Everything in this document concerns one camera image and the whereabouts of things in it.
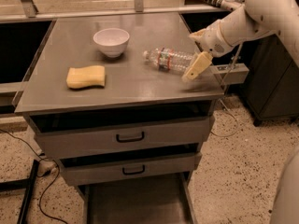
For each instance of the black middle drawer handle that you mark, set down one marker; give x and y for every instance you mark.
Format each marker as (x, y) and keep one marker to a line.
(134, 170)

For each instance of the grey top drawer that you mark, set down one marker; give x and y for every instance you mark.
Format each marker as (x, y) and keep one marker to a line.
(72, 144)

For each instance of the clear plastic water bottle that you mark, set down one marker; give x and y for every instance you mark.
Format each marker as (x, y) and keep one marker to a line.
(168, 60)

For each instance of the yellow sponge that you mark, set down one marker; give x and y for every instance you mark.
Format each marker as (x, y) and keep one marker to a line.
(79, 78)

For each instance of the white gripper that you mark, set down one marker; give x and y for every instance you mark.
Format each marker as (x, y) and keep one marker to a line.
(213, 41)

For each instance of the grey metal rail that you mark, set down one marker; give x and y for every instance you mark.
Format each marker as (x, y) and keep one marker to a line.
(198, 8)

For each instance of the black drawer handle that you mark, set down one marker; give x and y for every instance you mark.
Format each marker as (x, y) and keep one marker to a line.
(129, 138)
(134, 170)

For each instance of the grey metal bracket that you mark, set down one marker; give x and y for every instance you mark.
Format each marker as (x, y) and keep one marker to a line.
(227, 75)

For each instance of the black top drawer handle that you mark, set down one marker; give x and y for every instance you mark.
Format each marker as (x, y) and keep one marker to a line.
(129, 138)

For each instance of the grey drawer cabinet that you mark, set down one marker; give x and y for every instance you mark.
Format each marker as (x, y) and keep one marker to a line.
(134, 93)

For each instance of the black metal floor frame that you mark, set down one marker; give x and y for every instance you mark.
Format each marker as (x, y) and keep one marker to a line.
(27, 185)

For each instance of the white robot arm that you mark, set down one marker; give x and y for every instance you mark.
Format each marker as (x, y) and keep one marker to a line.
(251, 20)

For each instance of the grey middle drawer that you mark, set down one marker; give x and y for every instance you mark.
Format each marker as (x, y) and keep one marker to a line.
(121, 170)

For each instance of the white ceramic bowl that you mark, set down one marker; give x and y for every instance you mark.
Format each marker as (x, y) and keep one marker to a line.
(112, 42)

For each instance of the grey open bottom drawer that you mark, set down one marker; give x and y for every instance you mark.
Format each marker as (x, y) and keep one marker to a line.
(160, 199)

